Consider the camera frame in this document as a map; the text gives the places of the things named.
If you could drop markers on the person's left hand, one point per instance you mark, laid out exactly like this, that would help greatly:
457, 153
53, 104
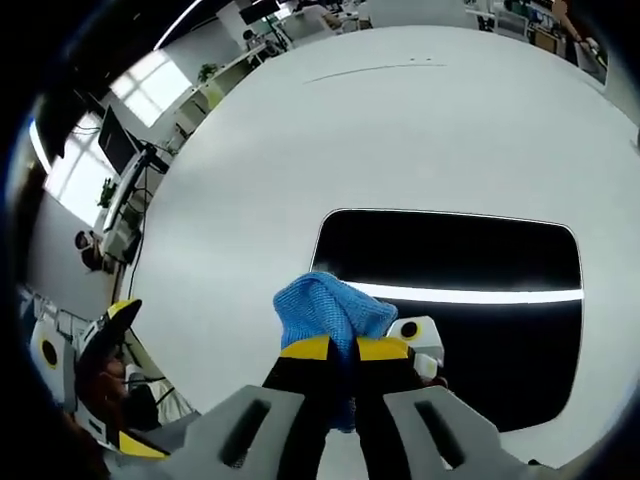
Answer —
100, 395

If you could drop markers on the small green plant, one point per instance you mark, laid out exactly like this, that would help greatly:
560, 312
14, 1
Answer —
106, 192

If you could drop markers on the blue cleaning cloth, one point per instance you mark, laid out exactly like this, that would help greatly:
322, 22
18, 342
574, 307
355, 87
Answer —
325, 305

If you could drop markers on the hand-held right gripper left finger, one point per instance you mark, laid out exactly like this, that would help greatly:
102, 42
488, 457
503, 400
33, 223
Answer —
280, 415

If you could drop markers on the black computer monitor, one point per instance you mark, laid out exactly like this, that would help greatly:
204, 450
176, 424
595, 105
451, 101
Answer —
117, 140

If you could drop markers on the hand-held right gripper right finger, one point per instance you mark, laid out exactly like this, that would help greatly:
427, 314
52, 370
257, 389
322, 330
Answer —
400, 415

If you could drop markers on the green potted plant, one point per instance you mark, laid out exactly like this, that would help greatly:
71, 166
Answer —
207, 72

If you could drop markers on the black monitor stand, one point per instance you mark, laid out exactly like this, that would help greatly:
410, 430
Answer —
150, 160

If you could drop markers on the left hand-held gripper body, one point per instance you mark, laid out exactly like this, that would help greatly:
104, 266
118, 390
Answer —
52, 335

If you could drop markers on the white and green counter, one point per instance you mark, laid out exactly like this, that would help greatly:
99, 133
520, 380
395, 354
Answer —
205, 102

